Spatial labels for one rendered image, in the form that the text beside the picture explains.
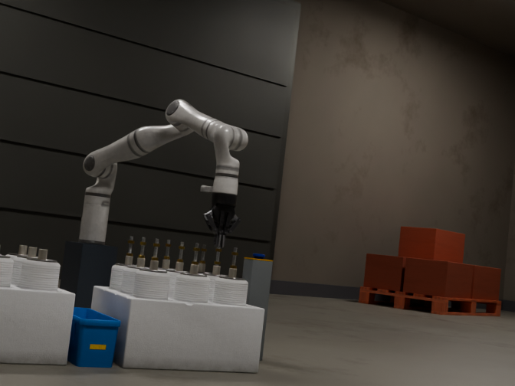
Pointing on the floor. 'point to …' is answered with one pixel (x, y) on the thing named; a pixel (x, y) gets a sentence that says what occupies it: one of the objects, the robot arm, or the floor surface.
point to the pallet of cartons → (431, 276)
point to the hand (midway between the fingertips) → (219, 240)
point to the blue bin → (92, 338)
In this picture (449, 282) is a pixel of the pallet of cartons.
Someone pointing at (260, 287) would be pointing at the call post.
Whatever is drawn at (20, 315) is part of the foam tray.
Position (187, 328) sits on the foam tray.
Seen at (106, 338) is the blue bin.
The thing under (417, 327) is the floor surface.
